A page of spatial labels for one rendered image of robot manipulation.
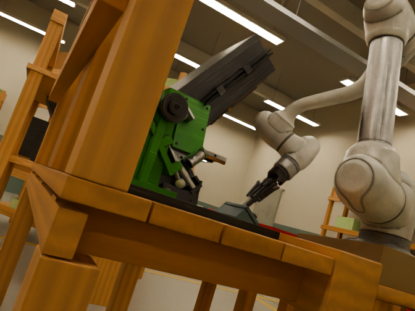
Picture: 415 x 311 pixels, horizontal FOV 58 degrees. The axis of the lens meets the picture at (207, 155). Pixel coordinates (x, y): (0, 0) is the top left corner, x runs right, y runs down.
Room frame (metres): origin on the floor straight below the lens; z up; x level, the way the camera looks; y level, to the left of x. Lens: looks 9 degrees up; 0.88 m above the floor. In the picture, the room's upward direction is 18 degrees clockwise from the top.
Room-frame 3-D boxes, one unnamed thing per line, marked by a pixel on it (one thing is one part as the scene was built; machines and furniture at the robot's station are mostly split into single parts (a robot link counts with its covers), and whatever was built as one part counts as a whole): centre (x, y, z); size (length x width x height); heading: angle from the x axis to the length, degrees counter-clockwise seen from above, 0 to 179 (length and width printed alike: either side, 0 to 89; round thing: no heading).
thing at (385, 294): (1.21, -0.63, 0.83); 0.32 x 0.32 x 0.04; 21
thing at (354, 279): (1.49, -0.07, 0.82); 1.50 x 0.14 x 0.15; 25
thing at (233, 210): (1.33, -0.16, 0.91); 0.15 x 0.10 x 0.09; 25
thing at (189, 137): (1.33, 0.10, 1.17); 0.13 x 0.12 x 0.20; 25
